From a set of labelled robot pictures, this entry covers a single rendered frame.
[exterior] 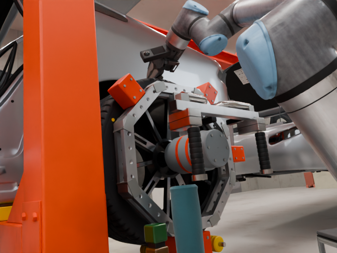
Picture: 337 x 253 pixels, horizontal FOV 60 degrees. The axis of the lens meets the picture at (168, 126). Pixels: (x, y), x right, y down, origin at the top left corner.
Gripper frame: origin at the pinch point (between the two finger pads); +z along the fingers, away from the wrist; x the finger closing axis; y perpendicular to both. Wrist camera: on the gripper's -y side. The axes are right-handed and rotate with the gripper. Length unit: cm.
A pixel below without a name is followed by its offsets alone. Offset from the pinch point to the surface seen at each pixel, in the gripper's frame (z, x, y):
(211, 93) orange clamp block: -9.9, -16.2, 20.5
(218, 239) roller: 18, -66, 10
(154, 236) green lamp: -8, -64, -36
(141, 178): 55, -17, 18
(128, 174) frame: 3.9, -41.5, -26.6
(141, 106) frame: -5.8, -21.6, -17.2
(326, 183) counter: 424, 19, 1137
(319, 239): 49, -88, 129
